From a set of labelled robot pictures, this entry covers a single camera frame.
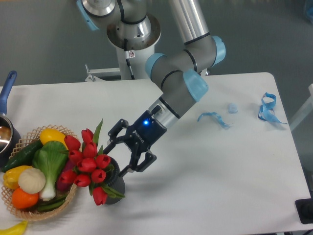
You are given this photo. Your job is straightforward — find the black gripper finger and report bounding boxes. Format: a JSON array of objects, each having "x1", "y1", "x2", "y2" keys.
[
  {"x1": 119, "y1": 150, "x2": 157, "y2": 177},
  {"x1": 102, "y1": 119, "x2": 129, "y2": 154}
]

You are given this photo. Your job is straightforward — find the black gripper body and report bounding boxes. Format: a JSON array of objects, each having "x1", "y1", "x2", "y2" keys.
[{"x1": 123, "y1": 110, "x2": 167, "y2": 163}]

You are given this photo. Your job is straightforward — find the dark grey ribbed vase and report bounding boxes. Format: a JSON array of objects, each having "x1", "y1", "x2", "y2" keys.
[{"x1": 101, "y1": 157, "x2": 125, "y2": 205}]

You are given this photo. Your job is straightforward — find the red tulip bouquet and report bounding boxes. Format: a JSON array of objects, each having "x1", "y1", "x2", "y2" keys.
[{"x1": 65, "y1": 121, "x2": 111, "y2": 206}]

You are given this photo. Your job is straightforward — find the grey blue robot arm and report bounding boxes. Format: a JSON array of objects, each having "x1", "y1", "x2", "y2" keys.
[{"x1": 76, "y1": 0, "x2": 225, "y2": 176}]

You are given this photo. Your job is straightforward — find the purple sweet potato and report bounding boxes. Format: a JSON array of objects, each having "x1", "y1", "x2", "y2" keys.
[{"x1": 56, "y1": 160, "x2": 77, "y2": 191}]

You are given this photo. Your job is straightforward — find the green bok choy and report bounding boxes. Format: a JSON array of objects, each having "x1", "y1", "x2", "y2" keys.
[{"x1": 32, "y1": 141, "x2": 67, "y2": 201}]

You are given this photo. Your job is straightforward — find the yellow squash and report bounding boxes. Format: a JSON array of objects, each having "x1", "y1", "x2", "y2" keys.
[{"x1": 40, "y1": 128, "x2": 68, "y2": 150}]

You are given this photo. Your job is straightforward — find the small blue tape strip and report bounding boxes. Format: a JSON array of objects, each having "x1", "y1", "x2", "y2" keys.
[{"x1": 197, "y1": 112, "x2": 232, "y2": 129}]

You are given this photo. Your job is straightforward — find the woven wicker basket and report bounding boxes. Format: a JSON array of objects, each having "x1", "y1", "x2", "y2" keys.
[{"x1": 1, "y1": 124, "x2": 78, "y2": 221}]

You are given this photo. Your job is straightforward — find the green cucumber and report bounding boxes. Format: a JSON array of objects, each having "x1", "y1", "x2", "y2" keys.
[{"x1": 2, "y1": 140, "x2": 43, "y2": 173}]

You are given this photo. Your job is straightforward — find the white garlic bulb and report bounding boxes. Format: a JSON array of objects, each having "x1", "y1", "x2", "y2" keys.
[{"x1": 18, "y1": 167, "x2": 46, "y2": 194}]

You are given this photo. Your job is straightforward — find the green bean pods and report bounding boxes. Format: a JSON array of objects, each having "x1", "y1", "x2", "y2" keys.
[{"x1": 37, "y1": 195, "x2": 67, "y2": 212}]

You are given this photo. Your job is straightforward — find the yellow bell pepper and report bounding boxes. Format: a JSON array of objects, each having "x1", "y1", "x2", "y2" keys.
[{"x1": 3, "y1": 165, "x2": 32, "y2": 189}]

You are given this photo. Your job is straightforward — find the orange fruit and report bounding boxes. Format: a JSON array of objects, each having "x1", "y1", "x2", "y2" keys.
[{"x1": 11, "y1": 188, "x2": 39, "y2": 209}]

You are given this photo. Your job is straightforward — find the blue ribbon strip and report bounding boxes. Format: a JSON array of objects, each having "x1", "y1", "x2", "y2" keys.
[{"x1": 257, "y1": 93, "x2": 287, "y2": 124}]

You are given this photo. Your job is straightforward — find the yellow banana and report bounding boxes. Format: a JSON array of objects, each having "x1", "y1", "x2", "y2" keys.
[{"x1": 0, "y1": 220, "x2": 28, "y2": 235}]

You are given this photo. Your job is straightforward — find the black device at edge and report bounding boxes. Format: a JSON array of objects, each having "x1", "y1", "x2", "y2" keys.
[{"x1": 295, "y1": 198, "x2": 313, "y2": 224}]

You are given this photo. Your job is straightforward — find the blue object top right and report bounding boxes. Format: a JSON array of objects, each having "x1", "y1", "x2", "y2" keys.
[{"x1": 304, "y1": 0, "x2": 313, "y2": 23}]

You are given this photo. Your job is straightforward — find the white metal table frame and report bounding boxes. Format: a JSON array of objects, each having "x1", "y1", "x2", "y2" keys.
[{"x1": 85, "y1": 64, "x2": 121, "y2": 82}]

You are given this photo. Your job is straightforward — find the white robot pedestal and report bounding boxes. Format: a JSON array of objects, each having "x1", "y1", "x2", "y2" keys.
[{"x1": 107, "y1": 13, "x2": 161, "y2": 80}]

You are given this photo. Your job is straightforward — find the blue handled saucepan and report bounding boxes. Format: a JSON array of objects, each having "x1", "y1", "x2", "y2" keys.
[{"x1": 0, "y1": 70, "x2": 21, "y2": 167}]

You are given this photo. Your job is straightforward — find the white frame right edge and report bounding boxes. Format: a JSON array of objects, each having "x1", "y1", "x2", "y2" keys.
[{"x1": 289, "y1": 84, "x2": 313, "y2": 131}]

